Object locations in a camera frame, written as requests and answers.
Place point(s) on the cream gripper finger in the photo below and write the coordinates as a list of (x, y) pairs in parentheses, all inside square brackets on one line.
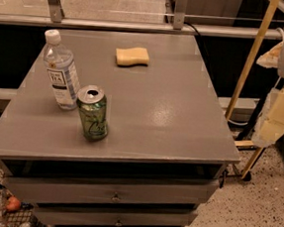
[(270, 125), (271, 58)]

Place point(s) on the grey drawer cabinet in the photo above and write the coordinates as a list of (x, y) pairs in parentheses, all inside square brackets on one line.
[(164, 118)]

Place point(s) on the orange fruit in basket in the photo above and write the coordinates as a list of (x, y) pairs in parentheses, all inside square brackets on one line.
[(13, 204)]

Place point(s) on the top grey drawer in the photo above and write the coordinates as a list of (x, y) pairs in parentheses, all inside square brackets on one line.
[(118, 191)]

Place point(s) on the yellow sponge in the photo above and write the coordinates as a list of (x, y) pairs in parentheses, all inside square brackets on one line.
[(132, 56)]

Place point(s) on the yellow wooden frame stand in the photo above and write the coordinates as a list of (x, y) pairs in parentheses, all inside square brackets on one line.
[(270, 12)]

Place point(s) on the middle grey drawer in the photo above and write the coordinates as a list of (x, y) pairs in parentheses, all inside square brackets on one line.
[(115, 216)]

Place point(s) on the clear plastic water bottle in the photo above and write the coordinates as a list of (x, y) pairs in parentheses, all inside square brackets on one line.
[(62, 74)]

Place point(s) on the green soda can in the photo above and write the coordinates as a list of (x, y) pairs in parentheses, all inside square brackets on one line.
[(92, 105)]

